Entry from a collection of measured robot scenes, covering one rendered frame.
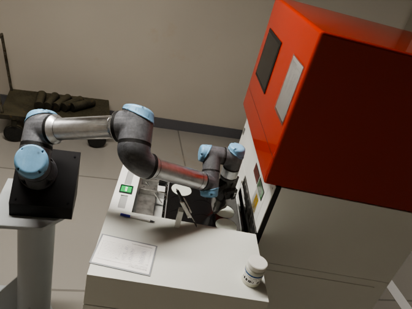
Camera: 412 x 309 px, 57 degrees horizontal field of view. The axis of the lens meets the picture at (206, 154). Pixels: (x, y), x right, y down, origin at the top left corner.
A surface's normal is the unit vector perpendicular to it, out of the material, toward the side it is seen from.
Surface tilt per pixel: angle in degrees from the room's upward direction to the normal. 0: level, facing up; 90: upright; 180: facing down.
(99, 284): 90
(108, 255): 0
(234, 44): 90
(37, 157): 52
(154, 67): 90
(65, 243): 0
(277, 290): 90
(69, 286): 0
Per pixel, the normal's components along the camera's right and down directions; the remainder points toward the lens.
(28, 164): 0.26, -0.11
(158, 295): 0.02, 0.50
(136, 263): 0.24, -0.84
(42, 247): 0.67, 0.50
